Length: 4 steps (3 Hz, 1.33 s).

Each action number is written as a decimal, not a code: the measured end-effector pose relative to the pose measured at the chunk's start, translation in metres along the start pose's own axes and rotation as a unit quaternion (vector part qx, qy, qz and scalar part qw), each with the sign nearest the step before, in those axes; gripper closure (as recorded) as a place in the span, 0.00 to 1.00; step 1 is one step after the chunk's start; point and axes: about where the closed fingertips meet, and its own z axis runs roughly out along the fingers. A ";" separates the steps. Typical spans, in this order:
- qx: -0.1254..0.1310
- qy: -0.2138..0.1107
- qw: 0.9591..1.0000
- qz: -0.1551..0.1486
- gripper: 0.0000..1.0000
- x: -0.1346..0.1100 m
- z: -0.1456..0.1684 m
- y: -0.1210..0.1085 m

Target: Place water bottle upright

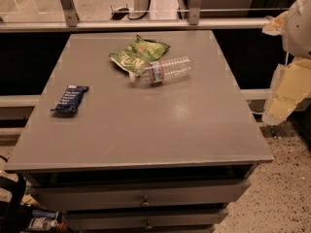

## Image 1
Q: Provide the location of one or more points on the bottle on floor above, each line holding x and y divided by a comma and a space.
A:
41, 224

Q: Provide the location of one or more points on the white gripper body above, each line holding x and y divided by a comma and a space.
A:
298, 28

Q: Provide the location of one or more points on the metal railing frame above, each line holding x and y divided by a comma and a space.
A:
24, 16

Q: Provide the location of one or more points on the green chip bag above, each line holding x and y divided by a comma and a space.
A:
135, 55

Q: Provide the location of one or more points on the white appliance behind glass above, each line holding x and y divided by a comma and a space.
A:
141, 8

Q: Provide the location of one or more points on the grey drawer cabinet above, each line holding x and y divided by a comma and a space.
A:
189, 146

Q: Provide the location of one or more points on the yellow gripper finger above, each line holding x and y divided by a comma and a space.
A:
289, 86
275, 25

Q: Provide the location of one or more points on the upper drawer knob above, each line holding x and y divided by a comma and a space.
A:
145, 202

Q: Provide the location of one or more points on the drawer knob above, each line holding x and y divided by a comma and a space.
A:
148, 225
145, 202

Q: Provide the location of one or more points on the clear plastic water bottle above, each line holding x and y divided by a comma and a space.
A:
161, 71

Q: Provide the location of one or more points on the lower drawer knob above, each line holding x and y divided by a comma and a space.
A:
148, 225

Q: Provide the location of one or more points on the blue snack bar wrapper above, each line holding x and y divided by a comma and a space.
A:
71, 99

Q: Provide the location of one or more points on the black bag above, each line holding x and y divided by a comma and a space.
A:
14, 217

